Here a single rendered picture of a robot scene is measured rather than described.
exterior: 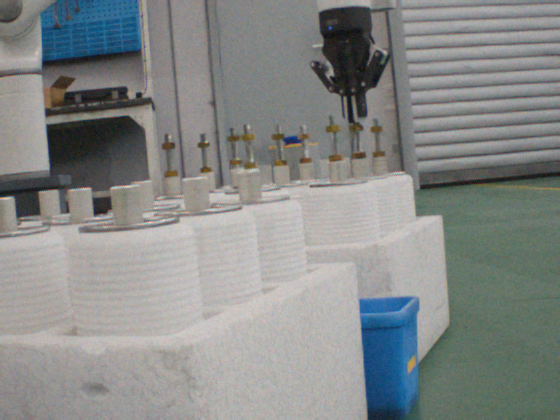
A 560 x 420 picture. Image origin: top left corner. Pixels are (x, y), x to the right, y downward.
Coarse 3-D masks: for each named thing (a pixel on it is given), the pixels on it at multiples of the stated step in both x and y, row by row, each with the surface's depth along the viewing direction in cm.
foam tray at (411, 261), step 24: (432, 216) 144; (384, 240) 112; (408, 240) 119; (432, 240) 135; (360, 264) 110; (384, 264) 109; (408, 264) 118; (432, 264) 134; (360, 288) 110; (384, 288) 109; (408, 288) 117; (432, 288) 133; (432, 312) 132; (432, 336) 131
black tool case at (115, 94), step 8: (104, 88) 577; (112, 88) 578; (120, 88) 579; (64, 96) 571; (72, 96) 571; (80, 96) 572; (88, 96) 572; (96, 96) 573; (104, 96) 574; (112, 96) 577; (120, 96) 579; (128, 96) 580; (64, 104) 588; (72, 104) 571
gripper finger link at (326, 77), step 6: (312, 66) 131; (318, 66) 130; (318, 72) 130; (324, 72) 130; (330, 72) 131; (324, 78) 130; (330, 78) 131; (324, 84) 130; (330, 84) 129; (336, 84) 131; (330, 90) 129; (336, 90) 129
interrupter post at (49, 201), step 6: (42, 192) 96; (48, 192) 96; (54, 192) 96; (42, 198) 96; (48, 198) 96; (54, 198) 96; (42, 204) 96; (48, 204) 96; (54, 204) 96; (42, 210) 96; (48, 210) 96; (54, 210) 96
